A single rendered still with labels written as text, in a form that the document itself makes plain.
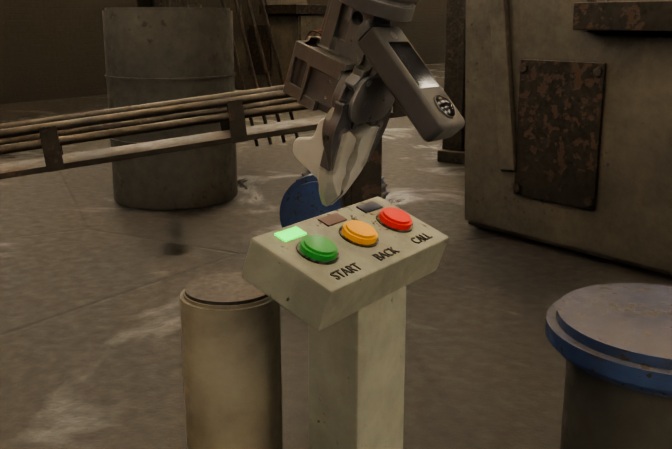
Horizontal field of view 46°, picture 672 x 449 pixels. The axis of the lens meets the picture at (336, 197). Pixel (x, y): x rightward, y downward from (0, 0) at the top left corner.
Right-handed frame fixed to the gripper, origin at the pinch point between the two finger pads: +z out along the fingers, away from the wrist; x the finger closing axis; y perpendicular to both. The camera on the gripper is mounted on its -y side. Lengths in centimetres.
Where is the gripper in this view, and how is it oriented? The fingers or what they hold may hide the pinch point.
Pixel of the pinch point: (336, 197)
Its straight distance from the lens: 78.4
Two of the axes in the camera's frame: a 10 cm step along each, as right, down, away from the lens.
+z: -2.7, 8.7, 4.1
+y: -7.6, -4.6, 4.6
